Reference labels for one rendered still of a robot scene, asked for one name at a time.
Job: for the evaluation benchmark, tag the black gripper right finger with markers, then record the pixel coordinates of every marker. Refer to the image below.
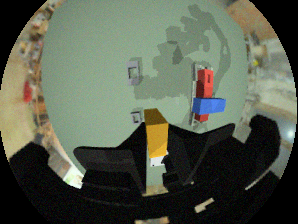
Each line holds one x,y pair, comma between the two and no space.
187,149

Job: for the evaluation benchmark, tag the yellow rectangular block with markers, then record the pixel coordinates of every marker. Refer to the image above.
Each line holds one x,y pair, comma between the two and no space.
156,128

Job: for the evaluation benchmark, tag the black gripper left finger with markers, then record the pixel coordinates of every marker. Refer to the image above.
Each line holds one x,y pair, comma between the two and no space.
130,156

